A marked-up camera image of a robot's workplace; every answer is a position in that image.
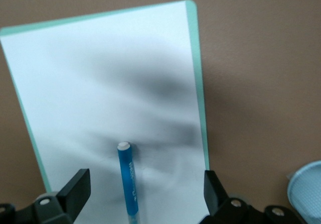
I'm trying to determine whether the white board with green frame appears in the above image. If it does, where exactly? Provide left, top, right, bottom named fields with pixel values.
left=0, top=2, right=209, bottom=224

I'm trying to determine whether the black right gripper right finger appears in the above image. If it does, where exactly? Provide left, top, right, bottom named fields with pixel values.
left=200, top=170, right=304, bottom=224

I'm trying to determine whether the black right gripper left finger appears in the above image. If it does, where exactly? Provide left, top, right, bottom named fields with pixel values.
left=32, top=168, right=91, bottom=224

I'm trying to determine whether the teal clipboard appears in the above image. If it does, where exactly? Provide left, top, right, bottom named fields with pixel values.
left=0, top=0, right=211, bottom=197

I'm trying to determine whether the blue marker with white end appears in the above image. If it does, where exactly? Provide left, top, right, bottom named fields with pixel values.
left=117, top=141, right=141, bottom=224

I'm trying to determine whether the light blue mesh cup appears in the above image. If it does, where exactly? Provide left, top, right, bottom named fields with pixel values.
left=285, top=160, right=321, bottom=224

